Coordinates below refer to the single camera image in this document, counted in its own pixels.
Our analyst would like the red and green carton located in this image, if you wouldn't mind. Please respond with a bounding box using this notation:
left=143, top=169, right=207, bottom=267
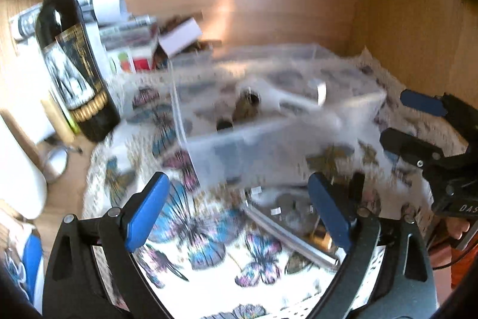
left=108, top=44, right=160, bottom=74

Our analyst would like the small dark bottle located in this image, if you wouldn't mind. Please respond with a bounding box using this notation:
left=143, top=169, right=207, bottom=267
left=232, top=89, right=263, bottom=122

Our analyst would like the clear plastic storage box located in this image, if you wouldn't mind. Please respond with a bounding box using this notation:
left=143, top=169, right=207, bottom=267
left=164, top=44, right=387, bottom=190

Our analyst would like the butterfly printed cloth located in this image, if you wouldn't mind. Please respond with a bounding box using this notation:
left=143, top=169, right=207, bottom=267
left=82, top=46, right=472, bottom=319

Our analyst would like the white rounded object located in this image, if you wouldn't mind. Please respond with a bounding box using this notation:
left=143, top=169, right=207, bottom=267
left=0, top=110, right=48, bottom=221

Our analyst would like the dark wine bottle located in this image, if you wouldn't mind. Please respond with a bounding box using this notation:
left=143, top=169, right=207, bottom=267
left=35, top=0, right=121, bottom=144

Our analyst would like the wooden stick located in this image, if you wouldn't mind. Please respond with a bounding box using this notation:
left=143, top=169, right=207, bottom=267
left=40, top=98, right=76, bottom=145

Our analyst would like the small gold object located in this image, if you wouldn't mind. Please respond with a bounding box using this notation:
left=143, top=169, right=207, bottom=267
left=312, top=225, right=335, bottom=248

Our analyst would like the blue and white bag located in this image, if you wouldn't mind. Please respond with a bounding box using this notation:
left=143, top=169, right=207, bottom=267
left=0, top=218, right=46, bottom=309

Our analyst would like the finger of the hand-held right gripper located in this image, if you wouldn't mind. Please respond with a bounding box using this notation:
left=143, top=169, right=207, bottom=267
left=379, top=128, right=446, bottom=171
left=400, top=89, right=469, bottom=117

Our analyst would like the person's right hand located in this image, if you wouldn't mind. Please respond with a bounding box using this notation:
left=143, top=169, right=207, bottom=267
left=445, top=217, right=472, bottom=249

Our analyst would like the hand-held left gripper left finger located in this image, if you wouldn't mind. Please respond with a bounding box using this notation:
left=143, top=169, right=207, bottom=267
left=43, top=171, right=176, bottom=319

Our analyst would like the small white cardboard box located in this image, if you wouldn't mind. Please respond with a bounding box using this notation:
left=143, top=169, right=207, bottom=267
left=157, top=18, right=204, bottom=57

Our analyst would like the stack of papers and magazines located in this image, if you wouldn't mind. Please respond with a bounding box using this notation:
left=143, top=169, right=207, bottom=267
left=9, top=0, right=161, bottom=75

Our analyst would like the small clear case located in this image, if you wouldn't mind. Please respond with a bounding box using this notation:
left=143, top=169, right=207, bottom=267
left=243, top=188, right=349, bottom=272

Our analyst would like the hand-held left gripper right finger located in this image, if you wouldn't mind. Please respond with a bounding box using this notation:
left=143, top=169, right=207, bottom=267
left=307, top=172, right=438, bottom=319

